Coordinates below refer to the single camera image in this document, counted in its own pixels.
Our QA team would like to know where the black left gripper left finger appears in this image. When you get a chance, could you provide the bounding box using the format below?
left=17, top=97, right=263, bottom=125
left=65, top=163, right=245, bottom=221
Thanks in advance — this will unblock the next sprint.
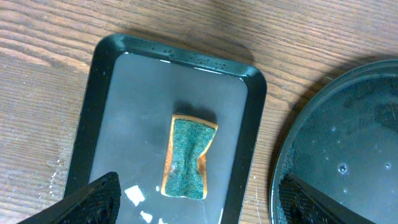
left=20, top=172, right=121, bottom=224

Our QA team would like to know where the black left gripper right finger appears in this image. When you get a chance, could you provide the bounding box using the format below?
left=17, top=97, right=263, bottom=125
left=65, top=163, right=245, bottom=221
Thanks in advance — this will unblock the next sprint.
left=279, top=174, right=372, bottom=224

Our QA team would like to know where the orange green scrub sponge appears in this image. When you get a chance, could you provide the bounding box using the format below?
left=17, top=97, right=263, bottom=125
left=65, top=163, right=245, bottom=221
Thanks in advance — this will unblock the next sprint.
left=160, top=114, right=218, bottom=200

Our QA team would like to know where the black round tray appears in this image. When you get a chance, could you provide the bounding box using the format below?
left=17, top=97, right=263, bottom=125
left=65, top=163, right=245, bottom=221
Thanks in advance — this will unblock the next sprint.
left=269, top=60, right=397, bottom=223

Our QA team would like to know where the black rectangular tray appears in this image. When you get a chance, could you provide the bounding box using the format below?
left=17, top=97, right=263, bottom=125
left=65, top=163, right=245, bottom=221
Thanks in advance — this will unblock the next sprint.
left=65, top=34, right=267, bottom=223

